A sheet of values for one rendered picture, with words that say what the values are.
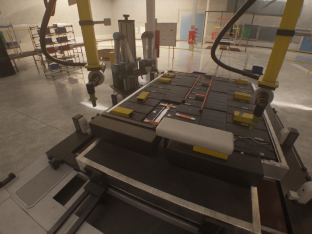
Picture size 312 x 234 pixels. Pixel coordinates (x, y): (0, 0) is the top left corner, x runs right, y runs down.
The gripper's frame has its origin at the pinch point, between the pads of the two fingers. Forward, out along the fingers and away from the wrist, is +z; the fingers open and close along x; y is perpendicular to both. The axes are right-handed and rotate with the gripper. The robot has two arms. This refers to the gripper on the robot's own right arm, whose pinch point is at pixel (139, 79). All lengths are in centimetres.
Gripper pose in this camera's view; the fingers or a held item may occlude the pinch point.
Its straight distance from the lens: 277.9
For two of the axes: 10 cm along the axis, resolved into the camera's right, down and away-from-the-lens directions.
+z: 3.6, 8.8, 3.1
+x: -6.9, 4.7, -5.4
